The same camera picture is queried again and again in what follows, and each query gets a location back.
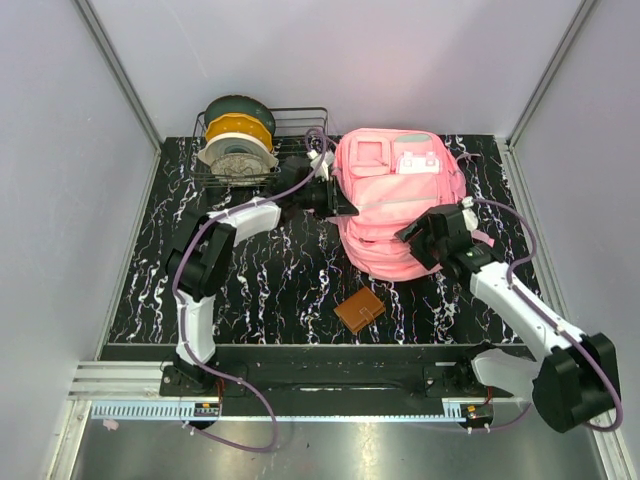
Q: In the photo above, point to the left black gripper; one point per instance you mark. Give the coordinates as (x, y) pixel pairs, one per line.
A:
(335, 206)

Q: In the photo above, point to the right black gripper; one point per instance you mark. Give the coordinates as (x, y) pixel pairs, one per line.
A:
(416, 244)

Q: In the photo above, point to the pink student backpack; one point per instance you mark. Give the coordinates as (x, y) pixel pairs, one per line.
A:
(392, 177)

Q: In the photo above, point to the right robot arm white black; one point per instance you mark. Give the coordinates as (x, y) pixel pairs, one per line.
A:
(572, 377)

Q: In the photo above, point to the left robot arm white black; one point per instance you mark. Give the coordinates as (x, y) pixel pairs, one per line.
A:
(198, 260)

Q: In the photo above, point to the brown leather wallet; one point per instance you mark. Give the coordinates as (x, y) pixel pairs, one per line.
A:
(359, 310)

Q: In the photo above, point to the grey patterned plate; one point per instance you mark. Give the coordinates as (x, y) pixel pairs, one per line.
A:
(241, 169)

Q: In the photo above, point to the white rimmed plate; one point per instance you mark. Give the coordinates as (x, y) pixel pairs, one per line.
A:
(235, 142)

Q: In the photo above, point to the yellow dotted plate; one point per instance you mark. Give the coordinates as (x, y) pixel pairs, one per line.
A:
(240, 123)

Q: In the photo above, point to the dark green plate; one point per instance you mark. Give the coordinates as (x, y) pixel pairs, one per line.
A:
(240, 104)

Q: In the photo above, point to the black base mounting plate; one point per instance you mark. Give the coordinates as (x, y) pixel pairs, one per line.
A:
(457, 381)

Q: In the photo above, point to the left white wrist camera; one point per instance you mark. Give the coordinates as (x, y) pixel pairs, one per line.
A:
(321, 163)

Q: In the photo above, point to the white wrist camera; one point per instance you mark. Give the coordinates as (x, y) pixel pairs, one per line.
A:
(321, 163)
(470, 218)

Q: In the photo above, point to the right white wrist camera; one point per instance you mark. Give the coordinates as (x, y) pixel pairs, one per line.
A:
(470, 218)

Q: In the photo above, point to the metal wire dish rack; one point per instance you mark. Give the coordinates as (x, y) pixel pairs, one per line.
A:
(292, 123)

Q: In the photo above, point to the aluminium frame rail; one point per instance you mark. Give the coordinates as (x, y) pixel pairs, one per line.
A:
(120, 380)

